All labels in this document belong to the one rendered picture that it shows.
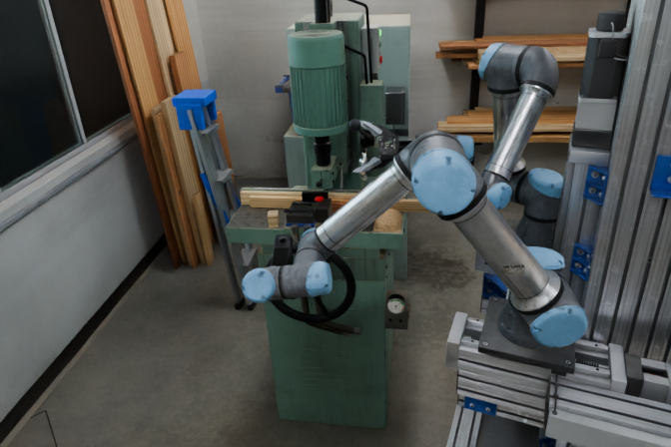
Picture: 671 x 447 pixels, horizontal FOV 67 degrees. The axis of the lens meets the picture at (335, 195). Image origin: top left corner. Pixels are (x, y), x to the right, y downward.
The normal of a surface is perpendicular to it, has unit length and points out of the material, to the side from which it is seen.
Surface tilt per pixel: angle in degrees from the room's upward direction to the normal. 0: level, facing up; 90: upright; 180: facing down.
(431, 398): 0
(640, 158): 90
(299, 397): 90
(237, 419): 0
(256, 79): 90
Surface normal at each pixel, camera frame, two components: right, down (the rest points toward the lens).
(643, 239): -0.38, 0.41
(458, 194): -0.17, 0.33
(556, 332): 0.00, 0.52
